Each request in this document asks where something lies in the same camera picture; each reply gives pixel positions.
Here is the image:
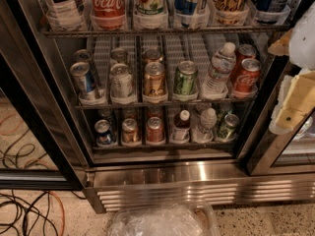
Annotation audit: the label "green can bottom shelf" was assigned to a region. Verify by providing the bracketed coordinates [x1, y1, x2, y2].
[216, 114, 239, 143]

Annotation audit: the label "steel fridge base grille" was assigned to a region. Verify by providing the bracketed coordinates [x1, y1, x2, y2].
[84, 161, 315, 213]

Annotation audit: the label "green soda can middle shelf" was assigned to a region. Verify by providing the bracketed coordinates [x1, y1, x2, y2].
[173, 60, 198, 101]

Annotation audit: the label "blue can bottom shelf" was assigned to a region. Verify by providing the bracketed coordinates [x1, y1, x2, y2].
[94, 119, 116, 148]

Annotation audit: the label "clear plastic bin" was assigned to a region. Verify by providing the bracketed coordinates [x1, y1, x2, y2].
[106, 201, 221, 236]

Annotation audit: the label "black floor cables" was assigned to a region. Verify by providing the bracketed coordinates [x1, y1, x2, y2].
[0, 190, 88, 236]

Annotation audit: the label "blue silver can front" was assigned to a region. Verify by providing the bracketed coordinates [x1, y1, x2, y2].
[70, 62, 101, 105]

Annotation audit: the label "blue silver can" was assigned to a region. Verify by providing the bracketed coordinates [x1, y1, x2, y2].
[74, 49, 99, 81]
[70, 62, 101, 105]

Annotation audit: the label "blue label bottle top shelf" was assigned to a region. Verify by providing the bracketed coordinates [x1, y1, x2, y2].
[174, 0, 209, 30]

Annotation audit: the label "white soda can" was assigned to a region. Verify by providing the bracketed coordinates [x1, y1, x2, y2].
[110, 47, 129, 66]
[109, 64, 136, 104]

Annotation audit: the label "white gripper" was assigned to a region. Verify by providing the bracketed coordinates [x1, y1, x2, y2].
[268, 29, 315, 135]

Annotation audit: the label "red Coca-Cola can rear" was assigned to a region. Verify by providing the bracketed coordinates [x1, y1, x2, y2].
[229, 44, 257, 79]

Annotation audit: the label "red Coca-Cola bottle top shelf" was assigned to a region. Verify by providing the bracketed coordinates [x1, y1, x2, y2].
[92, 0, 125, 30]

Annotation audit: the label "gold soda can rear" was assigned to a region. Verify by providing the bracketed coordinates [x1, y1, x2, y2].
[144, 48, 163, 64]

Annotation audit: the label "white soda can rear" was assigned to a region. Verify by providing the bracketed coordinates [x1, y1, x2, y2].
[110, 47, 129, 66]

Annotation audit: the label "red coca-cola can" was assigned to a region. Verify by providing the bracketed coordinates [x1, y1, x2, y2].
[229, 44, 257, 79]
[231, 58, 261, 98]

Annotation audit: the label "red can bottom shelf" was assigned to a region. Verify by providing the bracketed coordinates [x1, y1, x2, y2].
[146, 117, 164, 145]

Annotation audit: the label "gold soda can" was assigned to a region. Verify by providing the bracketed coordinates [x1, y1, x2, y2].
[143, 62, 167, 103]
[144, 48, 163, 64]

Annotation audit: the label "green white soda bottle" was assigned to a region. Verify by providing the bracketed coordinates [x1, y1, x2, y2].
[133, 0, 168, 30]

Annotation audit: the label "white soda can front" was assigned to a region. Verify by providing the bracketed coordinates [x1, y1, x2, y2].
[109, 64, 136, 104]

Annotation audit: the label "gold label bottle top shelf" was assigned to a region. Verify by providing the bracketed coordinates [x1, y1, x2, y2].
[213, 0, 246, 26]

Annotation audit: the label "red Coca-Cola can front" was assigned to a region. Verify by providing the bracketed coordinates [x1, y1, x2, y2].
[231, 58, 261, 98]

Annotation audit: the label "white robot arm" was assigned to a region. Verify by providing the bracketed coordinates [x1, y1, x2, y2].
[268, 2, 315, 135]

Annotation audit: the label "right glass fridge door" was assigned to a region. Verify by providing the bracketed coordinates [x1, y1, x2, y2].
[235, 57, 315, 176]

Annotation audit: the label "orange floor cable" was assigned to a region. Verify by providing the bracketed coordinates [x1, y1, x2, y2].
[0, 190, 67, 236]

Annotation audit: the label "clear water bottle middle shelf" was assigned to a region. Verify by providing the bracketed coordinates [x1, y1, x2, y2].
[202, 42, 236, 99]

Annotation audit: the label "gold can bottom shelf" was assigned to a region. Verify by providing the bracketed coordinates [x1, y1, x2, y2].
[122, 118, 140, 146]

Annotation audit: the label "blue silver can rear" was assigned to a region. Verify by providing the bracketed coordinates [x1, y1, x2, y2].
[74, 49, 99, 81]

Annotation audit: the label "gold soda can front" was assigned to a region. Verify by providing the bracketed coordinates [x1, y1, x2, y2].
[143, 62, 167, 103]

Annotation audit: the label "clear water bottle shelf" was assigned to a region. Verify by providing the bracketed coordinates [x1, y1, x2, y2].
[193, 108, 217, 144]
[202, 42, 236, 99]

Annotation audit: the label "white tea bottle top shelf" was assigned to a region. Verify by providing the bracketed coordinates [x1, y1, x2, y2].
[44, 0, 87, 31]

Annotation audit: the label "brown juice bottle white cap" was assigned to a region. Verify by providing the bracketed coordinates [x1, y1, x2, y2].
[170, 110, 190, 144]

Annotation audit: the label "clear water bottle bottom shelf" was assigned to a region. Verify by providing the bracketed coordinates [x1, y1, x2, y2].
[193, 108, 217, 144]

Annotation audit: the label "left glass fridge door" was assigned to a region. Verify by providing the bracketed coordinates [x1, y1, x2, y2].
[0, 0, 89, 190]

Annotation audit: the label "glass fridge door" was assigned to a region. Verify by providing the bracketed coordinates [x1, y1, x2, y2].
[235, 57, 315, 176]
[0, 0, 89, 190]

